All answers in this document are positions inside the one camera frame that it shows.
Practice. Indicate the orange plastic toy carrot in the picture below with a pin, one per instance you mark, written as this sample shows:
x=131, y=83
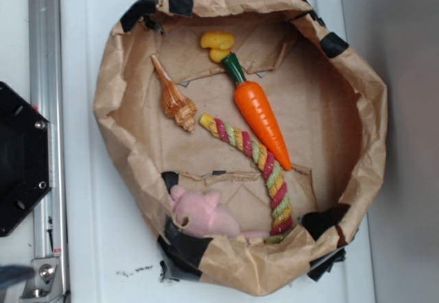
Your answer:
x=253, y=103

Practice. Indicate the brown paper bag bin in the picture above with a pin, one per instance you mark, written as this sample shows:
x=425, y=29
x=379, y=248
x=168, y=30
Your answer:
x=330, y=105

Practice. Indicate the brown spiral seashell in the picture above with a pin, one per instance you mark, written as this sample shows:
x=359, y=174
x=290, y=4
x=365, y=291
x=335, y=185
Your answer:
x=175, y=105

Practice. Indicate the pink plush mouse toy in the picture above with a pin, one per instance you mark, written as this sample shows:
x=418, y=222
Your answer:
x=202, y=215

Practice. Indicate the yellow rubber duck toy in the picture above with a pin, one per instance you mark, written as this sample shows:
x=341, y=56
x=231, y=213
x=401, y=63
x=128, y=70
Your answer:
x=219, y=43

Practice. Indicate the white plastic tray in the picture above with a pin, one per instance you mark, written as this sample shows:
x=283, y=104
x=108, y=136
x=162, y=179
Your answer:
x=112, y=255

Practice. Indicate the multicoloured twisted rope toy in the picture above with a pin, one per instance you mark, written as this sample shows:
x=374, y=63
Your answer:
x=267, y=164

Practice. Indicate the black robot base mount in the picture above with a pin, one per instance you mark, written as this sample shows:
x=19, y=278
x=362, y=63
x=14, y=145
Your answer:
x=25, y=167

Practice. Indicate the aluminium extrusion rail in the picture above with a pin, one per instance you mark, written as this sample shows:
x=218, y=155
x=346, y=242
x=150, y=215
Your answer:
x=51, y=256

